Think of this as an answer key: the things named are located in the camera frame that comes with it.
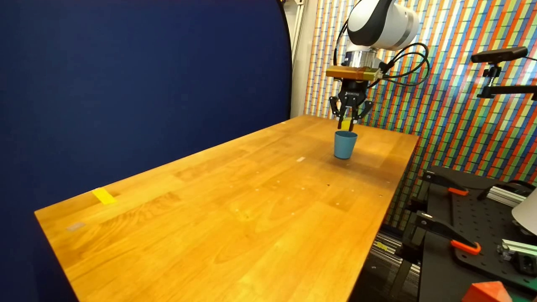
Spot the black camera on stand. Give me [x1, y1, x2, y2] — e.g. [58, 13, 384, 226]
[469, 46, 537, 100]

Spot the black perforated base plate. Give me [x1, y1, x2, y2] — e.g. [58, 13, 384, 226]
[419, 167, 537, 302]

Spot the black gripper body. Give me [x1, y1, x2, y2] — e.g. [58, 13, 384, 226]
[328, 78, 372, 119]

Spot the blue plastic cup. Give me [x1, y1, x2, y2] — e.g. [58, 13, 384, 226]
[333, 130, 357, 159]

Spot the orange red block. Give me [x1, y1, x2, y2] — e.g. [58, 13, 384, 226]
[461, 281, 511, 302]

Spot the blue backdrop screen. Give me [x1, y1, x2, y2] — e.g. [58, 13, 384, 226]
[0, 0, 291, 302]

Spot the yellow tape strip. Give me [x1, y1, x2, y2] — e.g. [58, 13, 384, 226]
[92, 187, 115, 204]

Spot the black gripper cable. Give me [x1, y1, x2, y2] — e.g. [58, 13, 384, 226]
[365, 41, 432, 90]

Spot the wooden wrist mount plate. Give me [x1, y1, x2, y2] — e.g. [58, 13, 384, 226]
[325, 65, 377, 80]

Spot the orange handled clamp upper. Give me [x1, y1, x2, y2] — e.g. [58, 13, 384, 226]
[421, 169, 468, 196]

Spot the orange handled clamp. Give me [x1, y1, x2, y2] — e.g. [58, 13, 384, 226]
[421, 169, 468, 196]
[416, 211, 481, 256]

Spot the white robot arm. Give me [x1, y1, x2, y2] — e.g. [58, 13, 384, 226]
[325, 0, 419, 130]

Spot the colourful patterned panel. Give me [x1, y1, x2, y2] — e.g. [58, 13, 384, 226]
[303, 0, 537, 231]

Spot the yellow block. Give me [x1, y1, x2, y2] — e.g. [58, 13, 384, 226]
[342, 119, 352, 130]

